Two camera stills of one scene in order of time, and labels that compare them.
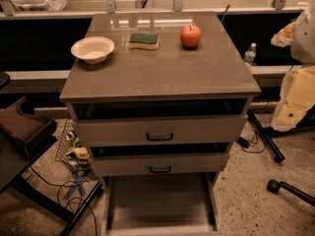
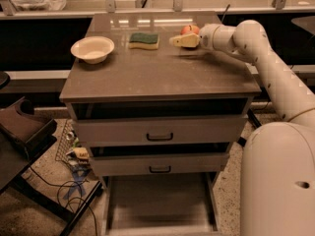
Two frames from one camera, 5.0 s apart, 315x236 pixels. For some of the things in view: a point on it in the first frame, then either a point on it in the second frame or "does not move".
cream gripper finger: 283,37 to 211,35
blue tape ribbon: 78,173 does not move
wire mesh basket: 67,143 does not move
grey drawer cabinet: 160,117 does not move
